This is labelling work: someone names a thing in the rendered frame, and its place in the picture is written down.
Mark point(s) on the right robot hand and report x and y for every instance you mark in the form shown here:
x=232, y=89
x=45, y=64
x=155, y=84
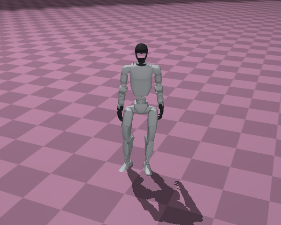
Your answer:
x=119, y=113

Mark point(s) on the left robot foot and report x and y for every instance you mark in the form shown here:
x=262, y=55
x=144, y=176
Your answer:
x=147, y=169

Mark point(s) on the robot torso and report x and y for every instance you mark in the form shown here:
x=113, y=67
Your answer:
x=141, y=83

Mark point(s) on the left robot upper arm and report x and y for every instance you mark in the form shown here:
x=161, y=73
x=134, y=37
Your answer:
x=158, y=77

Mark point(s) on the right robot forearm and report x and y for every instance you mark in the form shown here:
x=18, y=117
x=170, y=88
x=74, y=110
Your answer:
x=121, y=99

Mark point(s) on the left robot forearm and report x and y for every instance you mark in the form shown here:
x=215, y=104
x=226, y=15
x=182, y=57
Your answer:
x=160, y=97

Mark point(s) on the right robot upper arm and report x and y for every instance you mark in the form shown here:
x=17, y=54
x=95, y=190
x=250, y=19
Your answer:
x=124, y=78

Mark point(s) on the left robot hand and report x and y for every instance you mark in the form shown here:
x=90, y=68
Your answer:
x=161, y=111

